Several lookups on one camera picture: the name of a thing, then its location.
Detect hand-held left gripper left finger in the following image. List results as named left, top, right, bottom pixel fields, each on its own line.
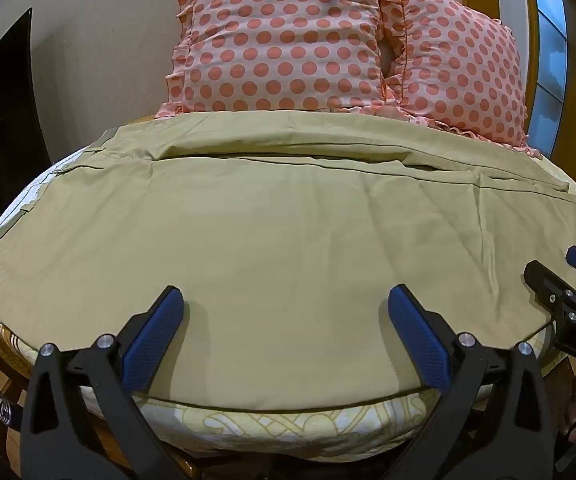
left=20, top=286, right=189, bottom=480

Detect bed with yellow patterned sheet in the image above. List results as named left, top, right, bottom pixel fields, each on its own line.
left=0, top=115, right=576, bottom=463

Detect dark television screen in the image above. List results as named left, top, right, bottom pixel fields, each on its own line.
left=0, top=7, right=52, bottom=226

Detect small polka-dot ruffled pillow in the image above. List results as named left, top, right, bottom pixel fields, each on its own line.
left=378, top=0, right=544, bottom=157

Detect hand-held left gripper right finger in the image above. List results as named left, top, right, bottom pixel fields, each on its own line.
left=387, top=284, right=556, bottom=480

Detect large polka-dot ruffled pillow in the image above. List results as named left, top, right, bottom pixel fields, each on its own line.
left=154, top=0, right=409, bottom=120

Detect window with golden frame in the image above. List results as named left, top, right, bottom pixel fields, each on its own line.
left=459, top=0, right=576, bottom=181

